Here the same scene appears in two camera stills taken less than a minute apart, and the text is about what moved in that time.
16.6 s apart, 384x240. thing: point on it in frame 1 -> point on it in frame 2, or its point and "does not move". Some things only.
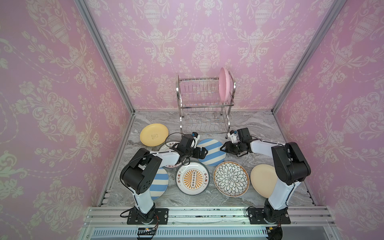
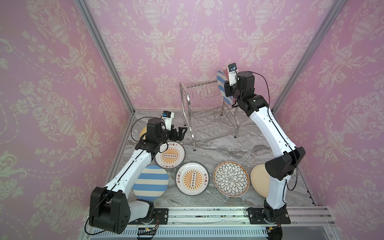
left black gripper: (198, 155) -> (180, 135)
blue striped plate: (215, 156) -> (221, 78)
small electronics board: (146, 231) does not move
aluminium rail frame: (111, 223) does not move
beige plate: (264, 177) does not move
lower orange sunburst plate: (193, 179) does not move
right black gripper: (233, 147) -> (228, 89)
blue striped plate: (159, 184) does not move
